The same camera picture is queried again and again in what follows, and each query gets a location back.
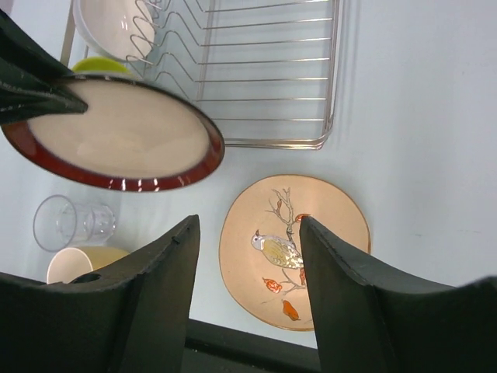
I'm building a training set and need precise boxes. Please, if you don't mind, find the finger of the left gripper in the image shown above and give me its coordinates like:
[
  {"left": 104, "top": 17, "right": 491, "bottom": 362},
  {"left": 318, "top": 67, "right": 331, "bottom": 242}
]
[{"left": 1, "top": 12, "right": 88, "bottom": 125}]

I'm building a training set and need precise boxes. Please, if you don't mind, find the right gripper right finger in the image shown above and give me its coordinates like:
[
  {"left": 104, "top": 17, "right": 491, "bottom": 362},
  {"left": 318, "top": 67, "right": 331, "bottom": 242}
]
[{"left": 300, "top": 218, "right": 496, "bottom": 372}]

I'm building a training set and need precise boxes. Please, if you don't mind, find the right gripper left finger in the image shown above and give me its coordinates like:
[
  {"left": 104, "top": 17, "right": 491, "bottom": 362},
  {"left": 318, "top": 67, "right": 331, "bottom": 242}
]
[{"left": 1, "top": 215, "right": 200, "bottom": 372}]

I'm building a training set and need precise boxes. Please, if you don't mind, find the lime green bowl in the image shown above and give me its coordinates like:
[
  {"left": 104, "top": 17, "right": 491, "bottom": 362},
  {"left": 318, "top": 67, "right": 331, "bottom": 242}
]
[{"left": 71, "top": 57, "right": 132, "bottom": 75}]

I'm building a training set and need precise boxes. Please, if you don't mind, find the white ceramic bowl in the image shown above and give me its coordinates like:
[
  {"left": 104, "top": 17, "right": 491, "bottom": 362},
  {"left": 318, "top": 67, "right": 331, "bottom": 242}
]
[{"left": 72, "top": 0, "right": 155, "bottom": 62}]

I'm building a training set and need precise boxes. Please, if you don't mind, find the red rimmed round plate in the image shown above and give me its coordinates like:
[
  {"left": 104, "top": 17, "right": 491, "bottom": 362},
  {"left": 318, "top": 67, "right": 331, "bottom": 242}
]
[{"left": 2, "top": 73, "right": 225, "bottom": 193}]

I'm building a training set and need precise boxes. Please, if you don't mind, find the metal wire dish rack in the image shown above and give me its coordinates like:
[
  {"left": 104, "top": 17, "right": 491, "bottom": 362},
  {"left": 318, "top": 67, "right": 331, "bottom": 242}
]
[{"left": 63, "top": 1, "right": 343, "bottom": 150}]

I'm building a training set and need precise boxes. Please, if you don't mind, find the clear plastic cup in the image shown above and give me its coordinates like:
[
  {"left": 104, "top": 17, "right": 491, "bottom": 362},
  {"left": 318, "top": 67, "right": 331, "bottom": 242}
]
[{"left": 33, "top": 194, "right": 116, "bottom": 253}]

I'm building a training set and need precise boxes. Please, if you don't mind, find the beige oval bird plate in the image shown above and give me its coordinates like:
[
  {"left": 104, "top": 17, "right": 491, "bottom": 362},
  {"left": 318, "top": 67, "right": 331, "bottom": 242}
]
[{"left": 219, "top": 174, "right": 370, "bottom": 331}]

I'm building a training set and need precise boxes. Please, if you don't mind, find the cream mug yellow handle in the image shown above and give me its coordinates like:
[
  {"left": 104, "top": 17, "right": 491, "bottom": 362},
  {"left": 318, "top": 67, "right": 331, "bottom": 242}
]
[{"left": 46, "top": 246, "right": 129, "bottom": 284}]

